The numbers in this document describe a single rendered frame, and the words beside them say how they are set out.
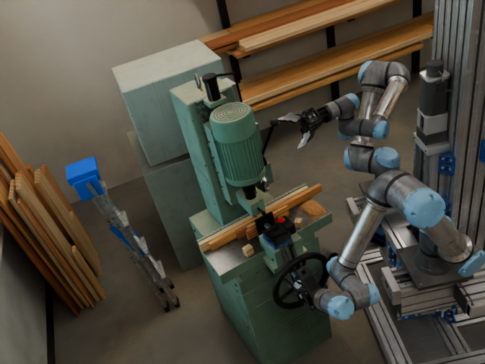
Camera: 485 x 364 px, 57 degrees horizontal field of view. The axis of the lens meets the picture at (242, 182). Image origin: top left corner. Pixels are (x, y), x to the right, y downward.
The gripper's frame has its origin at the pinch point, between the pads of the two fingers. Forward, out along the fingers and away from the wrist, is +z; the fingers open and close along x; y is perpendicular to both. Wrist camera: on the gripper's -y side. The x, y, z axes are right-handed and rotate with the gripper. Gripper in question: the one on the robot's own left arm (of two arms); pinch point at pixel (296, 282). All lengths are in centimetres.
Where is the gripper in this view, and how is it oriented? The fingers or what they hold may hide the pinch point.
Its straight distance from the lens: 184.5
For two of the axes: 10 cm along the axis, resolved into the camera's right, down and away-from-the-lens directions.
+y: 4.1, 9.0, 1.3
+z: -3.1, 0.1, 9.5
